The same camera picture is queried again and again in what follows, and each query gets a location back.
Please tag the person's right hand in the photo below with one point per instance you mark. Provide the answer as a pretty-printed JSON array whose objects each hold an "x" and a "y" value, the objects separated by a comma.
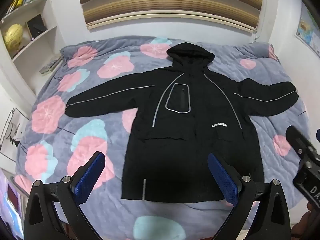
[{"x": 301, "y": 226}]

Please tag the stack of books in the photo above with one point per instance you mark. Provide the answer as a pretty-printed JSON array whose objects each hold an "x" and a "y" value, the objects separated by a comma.
[{"x": 51, "y": 66}]

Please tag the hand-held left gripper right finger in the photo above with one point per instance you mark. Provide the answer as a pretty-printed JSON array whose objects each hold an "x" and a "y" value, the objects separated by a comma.
[{"x": 225, "y": 180}]

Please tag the black hooded jacket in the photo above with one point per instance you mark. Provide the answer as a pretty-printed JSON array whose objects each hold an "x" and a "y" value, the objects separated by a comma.
[{"x": 190, "y": 120}]

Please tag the grey floral blanket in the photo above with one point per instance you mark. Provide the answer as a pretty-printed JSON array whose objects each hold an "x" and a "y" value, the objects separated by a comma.
[{"x": 82, "y": 85}]

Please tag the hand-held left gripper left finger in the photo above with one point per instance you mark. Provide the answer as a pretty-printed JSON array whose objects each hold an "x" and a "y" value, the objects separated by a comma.
[{"x": 88, "y": 177}]

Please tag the line drawing wall poster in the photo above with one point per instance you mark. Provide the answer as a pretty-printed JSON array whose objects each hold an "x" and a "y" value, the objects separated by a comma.
[{"x": 10, "y": 130}]

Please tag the yellow globe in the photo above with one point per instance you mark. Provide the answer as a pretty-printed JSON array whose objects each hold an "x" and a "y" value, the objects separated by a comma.
[{"x": 13, "y": 36}]

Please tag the wall map poster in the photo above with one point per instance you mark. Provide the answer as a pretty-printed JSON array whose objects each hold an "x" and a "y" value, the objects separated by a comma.
[{"x": 310, "y": 30}]

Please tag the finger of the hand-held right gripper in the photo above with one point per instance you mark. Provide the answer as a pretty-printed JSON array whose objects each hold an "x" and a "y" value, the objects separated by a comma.
[{"x": 297, "y": 138}]

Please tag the black box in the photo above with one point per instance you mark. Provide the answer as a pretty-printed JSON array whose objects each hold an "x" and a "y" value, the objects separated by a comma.
[{"x": 36, "y": 25}]

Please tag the striped window blind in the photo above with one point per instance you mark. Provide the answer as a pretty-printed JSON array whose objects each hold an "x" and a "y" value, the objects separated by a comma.
[{"x": 170, "y": 2}]

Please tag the white bookshelf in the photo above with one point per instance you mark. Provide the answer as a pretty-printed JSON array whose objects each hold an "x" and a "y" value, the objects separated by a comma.
[{"x": 46, "y": 17}]

